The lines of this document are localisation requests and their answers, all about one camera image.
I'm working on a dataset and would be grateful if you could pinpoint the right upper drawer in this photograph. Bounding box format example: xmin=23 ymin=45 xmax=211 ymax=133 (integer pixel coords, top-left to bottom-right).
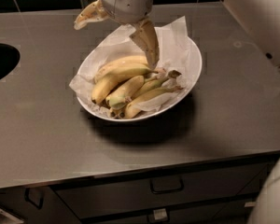
xmin=238 ymin=162 xmax=274 ymax=195

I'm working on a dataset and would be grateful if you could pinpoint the round countertop hole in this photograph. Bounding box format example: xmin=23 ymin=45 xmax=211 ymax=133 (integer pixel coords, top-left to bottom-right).
xmin=0 ymin=43 xmax=21 ymax=80

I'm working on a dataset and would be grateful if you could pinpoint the right lower drawer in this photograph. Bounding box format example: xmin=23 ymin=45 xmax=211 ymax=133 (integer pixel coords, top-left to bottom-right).
xmin=213 ymin=198 xmax=256 ymax=224

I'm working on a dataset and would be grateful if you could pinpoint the lower yellow banana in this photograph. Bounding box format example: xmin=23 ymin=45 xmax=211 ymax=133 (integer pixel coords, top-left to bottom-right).
xmin=124 ymin=86 xmax=181 ymax=119

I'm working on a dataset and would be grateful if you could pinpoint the top yellow banana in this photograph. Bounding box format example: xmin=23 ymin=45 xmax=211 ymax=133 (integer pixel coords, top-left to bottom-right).
xmin=93 ymin=55 xmax=147 ymax=83

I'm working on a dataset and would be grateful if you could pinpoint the upper drawer with handle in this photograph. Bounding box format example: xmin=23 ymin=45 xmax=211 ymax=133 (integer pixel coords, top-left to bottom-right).
xmin=54 ymin=161 xmax=269 ymax=220

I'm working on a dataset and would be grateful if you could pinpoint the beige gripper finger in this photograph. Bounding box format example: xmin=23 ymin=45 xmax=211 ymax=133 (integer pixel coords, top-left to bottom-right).
xmin=74 ymin=0 xmax=108 ymax=30
xmin=130 ymin=18 xmax=160 ymax=69

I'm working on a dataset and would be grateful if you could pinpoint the short greenish yellow banana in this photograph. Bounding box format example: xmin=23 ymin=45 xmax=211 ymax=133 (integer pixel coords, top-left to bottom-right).
xmin=105 ymin=76 xmax=145 ymax=109

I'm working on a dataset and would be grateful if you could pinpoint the middle yellow green banana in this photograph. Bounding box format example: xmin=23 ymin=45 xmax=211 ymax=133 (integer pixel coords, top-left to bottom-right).
xmin=132 ymin=70 xmax=181 ymax=99

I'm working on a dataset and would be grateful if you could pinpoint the white oval bowl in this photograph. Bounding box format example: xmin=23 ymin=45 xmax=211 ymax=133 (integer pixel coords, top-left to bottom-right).
xmin=76 ymin=26 xmax=203 ymax=123

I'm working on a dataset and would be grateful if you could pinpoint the long yellow banana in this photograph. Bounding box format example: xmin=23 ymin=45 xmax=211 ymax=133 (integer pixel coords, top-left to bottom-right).
xmin=91 ymin=63 xmax=155 ymax=105

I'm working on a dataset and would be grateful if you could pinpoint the lower drawer with label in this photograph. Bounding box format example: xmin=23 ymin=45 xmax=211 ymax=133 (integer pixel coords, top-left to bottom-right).
xmin=80 ymin=203 xmax=228 ymax=224

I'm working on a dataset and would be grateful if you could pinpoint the left cabinet door with handle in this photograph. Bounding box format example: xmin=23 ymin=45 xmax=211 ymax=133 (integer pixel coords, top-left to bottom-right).
xmin=0 ymin=187 xmax=80 ymax=224

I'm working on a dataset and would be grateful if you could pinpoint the white crumpled paper liner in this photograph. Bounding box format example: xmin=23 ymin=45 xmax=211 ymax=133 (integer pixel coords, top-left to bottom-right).
xmin=68 ymin=15 xmax=189 ymax=117

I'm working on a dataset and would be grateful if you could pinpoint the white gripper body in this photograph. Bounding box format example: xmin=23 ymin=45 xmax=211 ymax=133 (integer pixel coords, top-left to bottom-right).
xmin=101 ymin=0 xmax=153 ymax=24

